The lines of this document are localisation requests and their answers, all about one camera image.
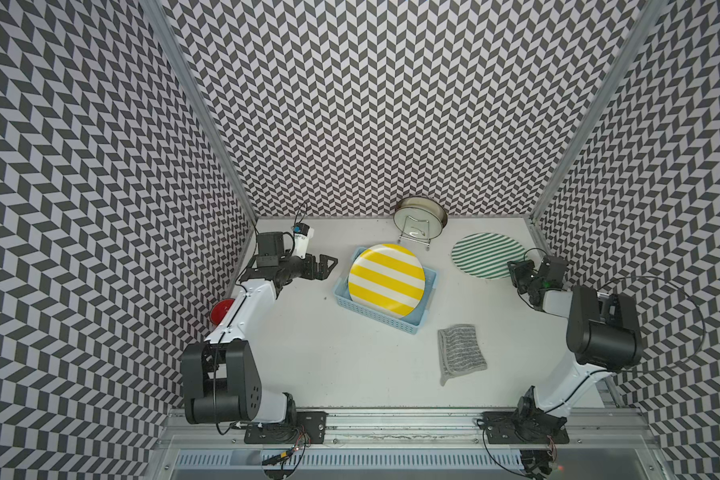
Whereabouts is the yellow striped plate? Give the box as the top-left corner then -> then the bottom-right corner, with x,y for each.
347,244 -> 426,319

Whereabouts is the green striped plate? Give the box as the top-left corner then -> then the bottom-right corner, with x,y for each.
450,232 -> 525,280

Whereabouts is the grey knitted dish cloth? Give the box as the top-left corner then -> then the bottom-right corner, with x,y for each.
437,324 -> 488,386

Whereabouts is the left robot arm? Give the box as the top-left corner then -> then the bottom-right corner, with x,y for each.
180,253 -> 338,427

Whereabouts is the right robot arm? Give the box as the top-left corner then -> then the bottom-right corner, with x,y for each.
507,256 -> 643,434

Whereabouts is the red round object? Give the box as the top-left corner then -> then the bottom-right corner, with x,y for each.
209,298 -> 235,326

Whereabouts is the light blue plastic basket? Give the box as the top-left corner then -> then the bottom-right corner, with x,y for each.
334,247 -> 438,335

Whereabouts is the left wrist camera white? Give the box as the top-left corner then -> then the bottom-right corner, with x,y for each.
292,222 -> 314,259

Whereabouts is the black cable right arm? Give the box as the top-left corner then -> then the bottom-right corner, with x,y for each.
599,277 -> 706,361

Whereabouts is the wire lid stand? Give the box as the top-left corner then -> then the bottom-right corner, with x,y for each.
401,216 -> 431,251

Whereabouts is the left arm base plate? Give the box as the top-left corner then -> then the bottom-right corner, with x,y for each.
244,411 -> 328,445

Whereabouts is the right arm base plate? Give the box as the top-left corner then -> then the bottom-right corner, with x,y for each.
480,411 -> 570,445

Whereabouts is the aluminium mounting rail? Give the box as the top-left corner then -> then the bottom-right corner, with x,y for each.
154,407 -> 658,449

